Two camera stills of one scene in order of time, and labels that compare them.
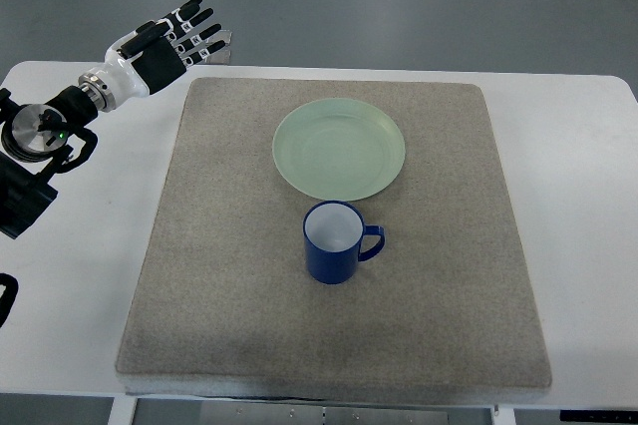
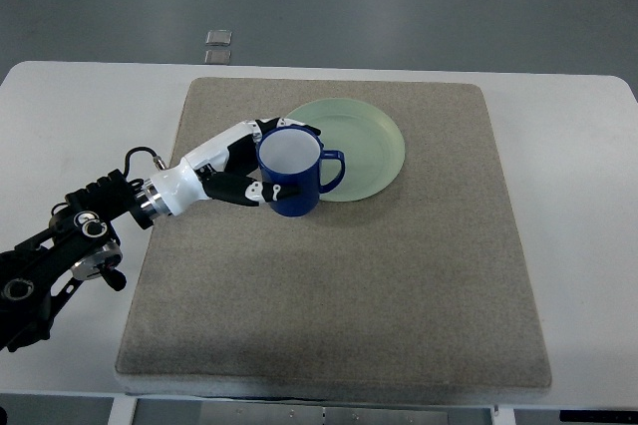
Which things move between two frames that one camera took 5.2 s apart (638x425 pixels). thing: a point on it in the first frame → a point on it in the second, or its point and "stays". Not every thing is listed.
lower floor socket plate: (219, 57) stays
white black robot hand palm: (121, 79) → (218, 172)
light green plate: (339, 150) stays
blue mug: (333, 233) → (290, 155)
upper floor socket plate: (221, 35) stays
